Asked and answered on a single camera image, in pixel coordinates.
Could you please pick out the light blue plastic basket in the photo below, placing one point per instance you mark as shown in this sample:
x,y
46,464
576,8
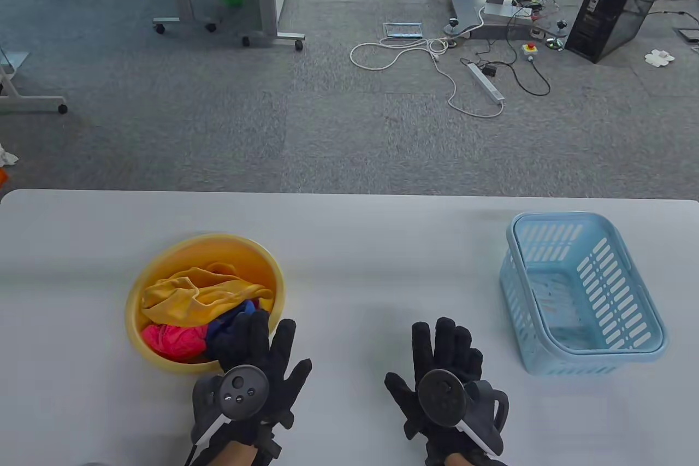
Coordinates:
x,y
568,313

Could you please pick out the blue square towel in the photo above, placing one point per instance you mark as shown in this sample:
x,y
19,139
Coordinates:
x,y
221,326

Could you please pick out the black computer tower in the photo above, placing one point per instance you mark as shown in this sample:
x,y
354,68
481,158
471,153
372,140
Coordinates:
x,y
628,1

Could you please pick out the person's right forearm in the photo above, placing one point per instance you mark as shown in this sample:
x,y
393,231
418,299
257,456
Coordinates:
x,y
458,460

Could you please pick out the person's left hand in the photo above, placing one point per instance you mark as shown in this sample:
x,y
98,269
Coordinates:
x,y
278,357

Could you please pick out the white paper scrap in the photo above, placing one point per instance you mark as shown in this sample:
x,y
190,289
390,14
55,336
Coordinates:
x,y
8,158

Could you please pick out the yellow plastic basin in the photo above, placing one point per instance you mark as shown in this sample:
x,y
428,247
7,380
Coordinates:
x,y
218,250

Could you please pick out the silver floor outlet box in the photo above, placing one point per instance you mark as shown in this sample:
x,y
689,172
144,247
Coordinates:
x,y
403,30

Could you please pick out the pink square towel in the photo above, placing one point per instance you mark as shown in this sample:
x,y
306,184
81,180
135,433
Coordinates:
x,y
175,340

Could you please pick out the grey wheeled table foot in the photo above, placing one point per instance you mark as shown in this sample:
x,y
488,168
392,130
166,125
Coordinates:
x,y
33,102

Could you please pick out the person's left forearm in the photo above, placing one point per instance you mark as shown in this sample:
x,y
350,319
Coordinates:
x,y
235,458

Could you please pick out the red emergency stop button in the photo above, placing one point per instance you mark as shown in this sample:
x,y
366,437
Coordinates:
x,y
529,51

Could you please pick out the white crumpled paper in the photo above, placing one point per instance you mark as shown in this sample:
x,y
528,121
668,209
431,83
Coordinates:
x,y
659,57

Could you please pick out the black power adapter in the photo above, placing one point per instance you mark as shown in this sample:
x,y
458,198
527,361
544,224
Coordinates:
x,y
489,71

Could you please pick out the yellow square towel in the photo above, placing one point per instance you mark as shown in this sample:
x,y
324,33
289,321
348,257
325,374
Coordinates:
x,y
180,299

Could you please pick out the person's right hand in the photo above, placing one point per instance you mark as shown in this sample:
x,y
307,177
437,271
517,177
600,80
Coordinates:
x,y
453,351

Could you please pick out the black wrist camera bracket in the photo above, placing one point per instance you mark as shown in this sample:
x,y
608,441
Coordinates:
x,y
270,444

